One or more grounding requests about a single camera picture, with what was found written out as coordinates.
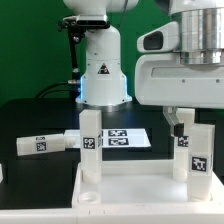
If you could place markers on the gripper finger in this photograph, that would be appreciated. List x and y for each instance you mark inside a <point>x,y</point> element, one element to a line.
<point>176,127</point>

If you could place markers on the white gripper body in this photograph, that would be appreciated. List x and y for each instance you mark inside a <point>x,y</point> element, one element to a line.
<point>160,79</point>

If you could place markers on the white desk tabletop tray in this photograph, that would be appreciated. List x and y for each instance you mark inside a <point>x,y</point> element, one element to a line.
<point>131,182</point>

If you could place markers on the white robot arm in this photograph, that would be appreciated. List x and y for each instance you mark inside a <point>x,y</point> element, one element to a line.
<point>182,63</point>

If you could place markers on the white marker sheet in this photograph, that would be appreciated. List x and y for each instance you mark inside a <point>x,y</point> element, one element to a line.
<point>113,138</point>

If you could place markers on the white L-shaped fence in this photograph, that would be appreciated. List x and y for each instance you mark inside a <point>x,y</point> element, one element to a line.
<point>195,212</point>

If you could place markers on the white piece at left edge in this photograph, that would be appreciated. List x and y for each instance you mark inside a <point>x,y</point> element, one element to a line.
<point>1,173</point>

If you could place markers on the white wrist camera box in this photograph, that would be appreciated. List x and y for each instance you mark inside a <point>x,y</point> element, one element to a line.
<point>163,39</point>

